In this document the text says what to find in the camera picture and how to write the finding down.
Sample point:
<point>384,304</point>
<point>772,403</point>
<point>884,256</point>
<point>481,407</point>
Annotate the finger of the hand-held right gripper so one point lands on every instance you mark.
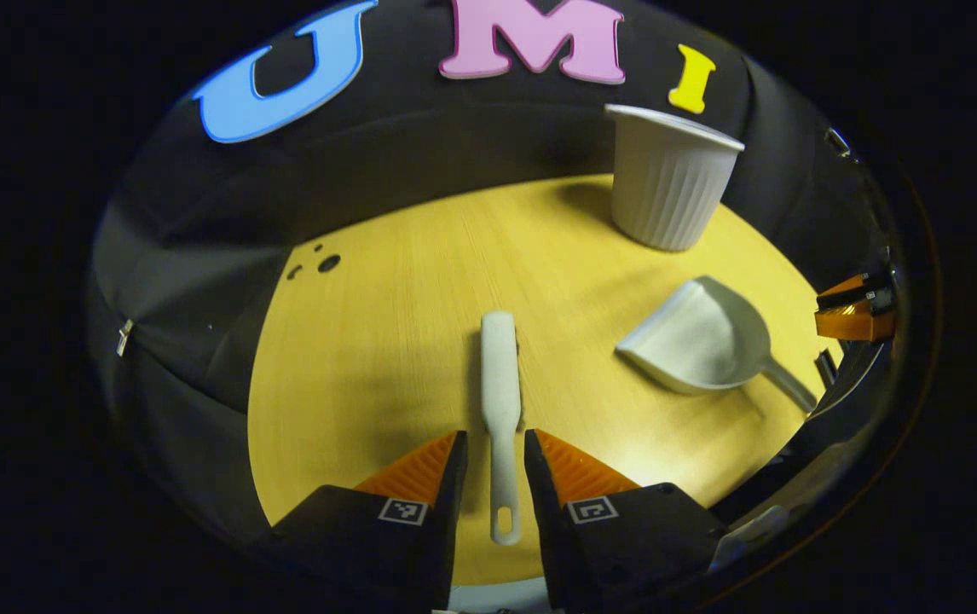
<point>855,326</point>
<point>845,297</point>

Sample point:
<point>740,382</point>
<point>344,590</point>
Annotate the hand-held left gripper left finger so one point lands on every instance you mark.
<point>448,520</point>

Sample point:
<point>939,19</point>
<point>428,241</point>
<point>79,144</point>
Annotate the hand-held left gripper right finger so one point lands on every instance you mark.
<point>550,529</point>

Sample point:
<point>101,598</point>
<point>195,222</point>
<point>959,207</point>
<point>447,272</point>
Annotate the white dustpan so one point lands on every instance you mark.
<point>702,341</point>

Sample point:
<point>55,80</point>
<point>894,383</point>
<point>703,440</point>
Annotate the small white broom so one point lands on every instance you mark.
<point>500,375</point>

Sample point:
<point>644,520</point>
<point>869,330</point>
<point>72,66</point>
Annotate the white ribbed garbage bin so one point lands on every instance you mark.
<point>667,188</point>

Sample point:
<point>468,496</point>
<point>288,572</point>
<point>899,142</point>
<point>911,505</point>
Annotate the wooden desktop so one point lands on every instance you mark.
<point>386,358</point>

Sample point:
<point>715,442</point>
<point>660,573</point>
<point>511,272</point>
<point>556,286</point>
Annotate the small white clip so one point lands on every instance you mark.
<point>124,337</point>

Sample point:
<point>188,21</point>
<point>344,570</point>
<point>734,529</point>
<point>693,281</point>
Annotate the small black bracket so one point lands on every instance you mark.
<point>825,367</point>

